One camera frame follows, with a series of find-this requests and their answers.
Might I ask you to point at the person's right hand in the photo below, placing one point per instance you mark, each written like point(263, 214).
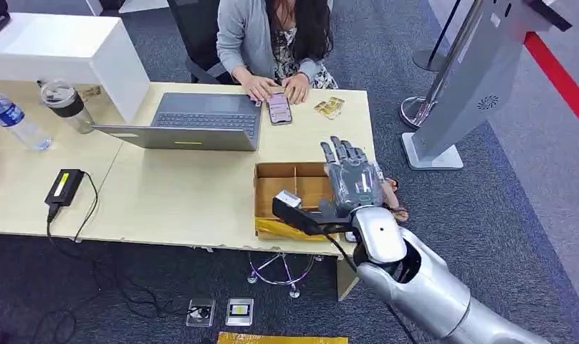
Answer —
point(260, 89)

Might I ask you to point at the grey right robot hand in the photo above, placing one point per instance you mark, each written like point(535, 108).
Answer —
point(353, 180)

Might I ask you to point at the person's left hand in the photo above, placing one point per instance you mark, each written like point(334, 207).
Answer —
point(296, 88)

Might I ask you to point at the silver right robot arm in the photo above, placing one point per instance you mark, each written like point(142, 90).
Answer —
point(427, 289)

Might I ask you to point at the smartphone with lit screen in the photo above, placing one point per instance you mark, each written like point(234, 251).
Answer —
point(279, 108)

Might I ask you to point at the gold foil packet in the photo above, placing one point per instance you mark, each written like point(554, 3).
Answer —
point(327, 109)
point(338, 100)

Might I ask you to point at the person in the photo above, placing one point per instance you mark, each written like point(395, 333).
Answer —
point(256, 33)

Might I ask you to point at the grey laptop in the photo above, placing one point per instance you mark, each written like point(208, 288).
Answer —
point(209, 116)

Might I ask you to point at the wooden card box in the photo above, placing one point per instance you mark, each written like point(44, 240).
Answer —
point(280, 185)

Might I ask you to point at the black office chair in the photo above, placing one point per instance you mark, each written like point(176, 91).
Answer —
point(197, 33)

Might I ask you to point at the yellow film strip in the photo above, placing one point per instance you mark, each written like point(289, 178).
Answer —
point(280, 230)

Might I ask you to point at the pale desk leg panel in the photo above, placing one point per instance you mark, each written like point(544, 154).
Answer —
point(346, 282)

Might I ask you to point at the chrome chair base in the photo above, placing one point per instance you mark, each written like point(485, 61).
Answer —
point(282, 275)

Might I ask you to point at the white kiosk stand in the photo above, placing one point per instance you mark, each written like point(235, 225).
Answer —
point(470, 80)

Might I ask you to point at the white furniture base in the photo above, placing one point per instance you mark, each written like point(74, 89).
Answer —
point(128, 5)

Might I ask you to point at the small yellow desk tag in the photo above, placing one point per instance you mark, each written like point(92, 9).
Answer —
point(91, 92)

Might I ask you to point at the silver floor socket plate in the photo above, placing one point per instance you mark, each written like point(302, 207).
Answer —
point(239, 312)

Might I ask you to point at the yellow floor tape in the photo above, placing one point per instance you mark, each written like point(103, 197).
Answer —
point(280, 339)

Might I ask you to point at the clear tumbler with black sleeve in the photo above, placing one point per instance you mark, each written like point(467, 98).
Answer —
point(66, 104)

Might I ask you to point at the white cabinet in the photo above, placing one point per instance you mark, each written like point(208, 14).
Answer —
point(66, 52)

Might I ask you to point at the grey floor socket with plugs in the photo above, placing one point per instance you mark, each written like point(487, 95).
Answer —
point(200, 312)

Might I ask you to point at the black power adapter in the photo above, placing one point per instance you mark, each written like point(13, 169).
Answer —
point(64, 186)

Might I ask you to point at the red floor strip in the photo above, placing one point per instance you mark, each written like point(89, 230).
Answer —
point(562, 83)

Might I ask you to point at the clear water bottle blue label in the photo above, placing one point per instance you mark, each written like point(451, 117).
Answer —
point(14, 121)

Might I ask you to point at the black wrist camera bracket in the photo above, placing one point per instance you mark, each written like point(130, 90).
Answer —
point(303, 219)

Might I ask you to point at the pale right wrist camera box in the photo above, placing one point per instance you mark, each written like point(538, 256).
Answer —
point(288, 199)

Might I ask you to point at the chrome stanchion post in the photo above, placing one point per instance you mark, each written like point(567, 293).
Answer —
point(415, 111)

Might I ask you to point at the black stanchion post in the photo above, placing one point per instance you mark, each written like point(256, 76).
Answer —
point(429, 59)

